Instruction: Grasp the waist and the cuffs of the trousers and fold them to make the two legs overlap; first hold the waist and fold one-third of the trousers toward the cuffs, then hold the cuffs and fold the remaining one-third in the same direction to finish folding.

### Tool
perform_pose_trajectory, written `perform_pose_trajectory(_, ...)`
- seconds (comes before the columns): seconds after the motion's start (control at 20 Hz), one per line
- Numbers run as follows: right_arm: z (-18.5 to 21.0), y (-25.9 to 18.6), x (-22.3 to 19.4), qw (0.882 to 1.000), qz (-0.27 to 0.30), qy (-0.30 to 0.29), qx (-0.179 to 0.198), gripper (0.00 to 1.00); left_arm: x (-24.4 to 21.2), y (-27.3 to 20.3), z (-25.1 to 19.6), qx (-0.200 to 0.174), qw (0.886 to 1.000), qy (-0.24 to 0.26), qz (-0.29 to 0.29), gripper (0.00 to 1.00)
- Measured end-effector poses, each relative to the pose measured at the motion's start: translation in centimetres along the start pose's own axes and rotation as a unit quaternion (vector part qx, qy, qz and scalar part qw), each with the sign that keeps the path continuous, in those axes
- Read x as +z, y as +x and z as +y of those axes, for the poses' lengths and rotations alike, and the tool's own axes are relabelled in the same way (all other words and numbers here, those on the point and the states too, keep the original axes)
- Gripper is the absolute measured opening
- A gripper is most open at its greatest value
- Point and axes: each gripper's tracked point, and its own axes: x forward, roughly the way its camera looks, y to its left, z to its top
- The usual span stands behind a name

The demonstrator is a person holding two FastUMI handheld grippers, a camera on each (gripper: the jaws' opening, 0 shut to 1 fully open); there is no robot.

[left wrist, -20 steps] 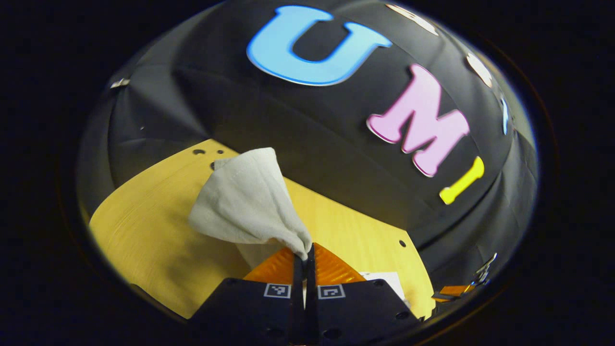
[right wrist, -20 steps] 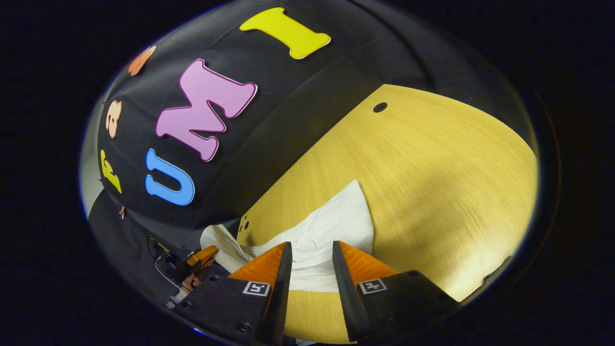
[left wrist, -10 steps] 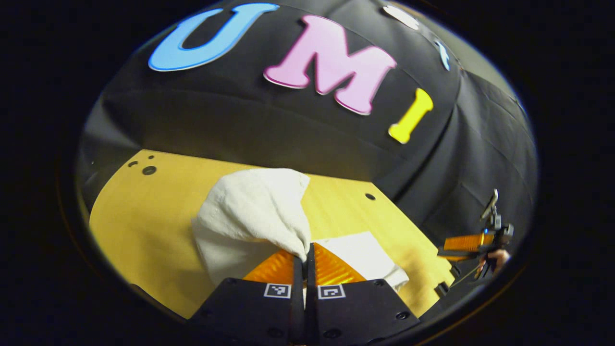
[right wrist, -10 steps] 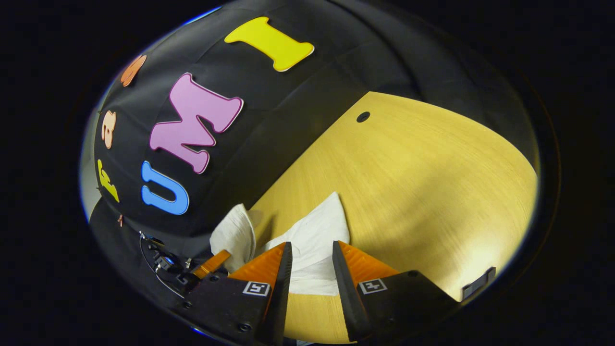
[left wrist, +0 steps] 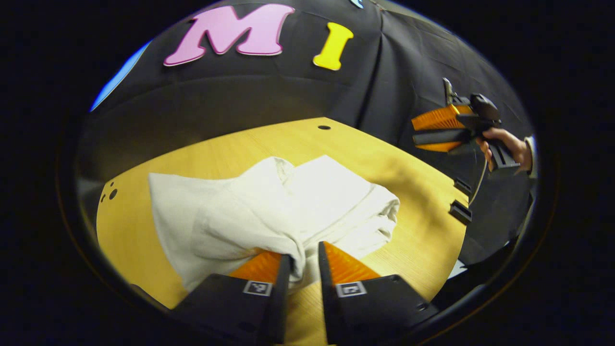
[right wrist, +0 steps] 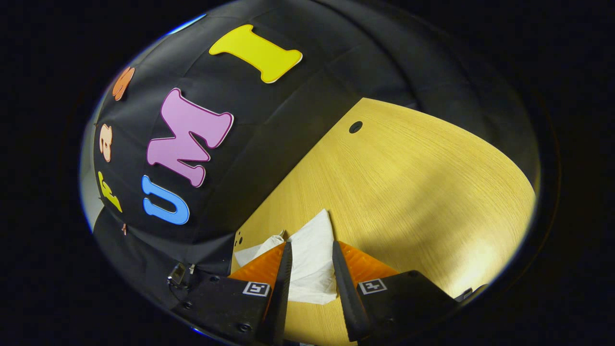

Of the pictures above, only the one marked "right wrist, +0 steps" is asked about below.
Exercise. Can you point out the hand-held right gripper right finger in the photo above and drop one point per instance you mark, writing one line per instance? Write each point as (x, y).
(350, 302)

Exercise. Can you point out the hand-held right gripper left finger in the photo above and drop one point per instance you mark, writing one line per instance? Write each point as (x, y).
(278, 298)

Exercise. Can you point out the white jeans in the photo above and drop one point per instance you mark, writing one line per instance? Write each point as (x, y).
(312, 259)

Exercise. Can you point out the black backdrop cloth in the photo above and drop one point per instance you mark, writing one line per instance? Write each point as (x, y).
(288, 110)

